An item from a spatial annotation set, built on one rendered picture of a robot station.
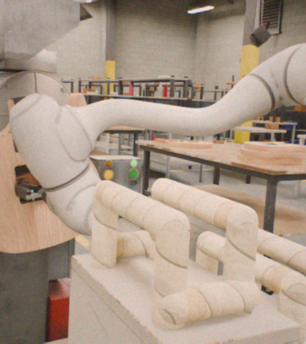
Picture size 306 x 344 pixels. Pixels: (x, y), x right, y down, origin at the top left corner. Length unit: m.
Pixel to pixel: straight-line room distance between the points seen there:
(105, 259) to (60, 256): 1.17
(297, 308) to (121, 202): 0.22
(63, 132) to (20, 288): 0.93
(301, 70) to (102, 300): 0.67
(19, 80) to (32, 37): 0.31
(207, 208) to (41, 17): 0.76
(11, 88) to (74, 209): 0.62
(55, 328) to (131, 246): 1.20
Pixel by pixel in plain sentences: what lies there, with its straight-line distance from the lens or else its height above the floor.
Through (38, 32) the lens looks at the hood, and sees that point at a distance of 1.18.
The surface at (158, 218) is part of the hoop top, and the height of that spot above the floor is 1.20.
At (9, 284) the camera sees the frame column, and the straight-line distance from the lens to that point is 1.73.
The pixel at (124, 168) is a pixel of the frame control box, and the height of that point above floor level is 1.09.
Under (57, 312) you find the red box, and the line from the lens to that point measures 1.79.
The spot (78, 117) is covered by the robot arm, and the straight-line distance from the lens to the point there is 0.92.
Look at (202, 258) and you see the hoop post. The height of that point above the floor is 1.10.
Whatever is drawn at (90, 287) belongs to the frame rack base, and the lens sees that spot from 0.61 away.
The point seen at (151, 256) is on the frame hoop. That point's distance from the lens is 0.65.
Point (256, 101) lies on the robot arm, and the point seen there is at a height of 1.32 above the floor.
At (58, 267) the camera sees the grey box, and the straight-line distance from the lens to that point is 1.79.
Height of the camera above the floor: 1.31
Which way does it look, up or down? 9 degrees down
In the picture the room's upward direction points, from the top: 3 degrees clockwise
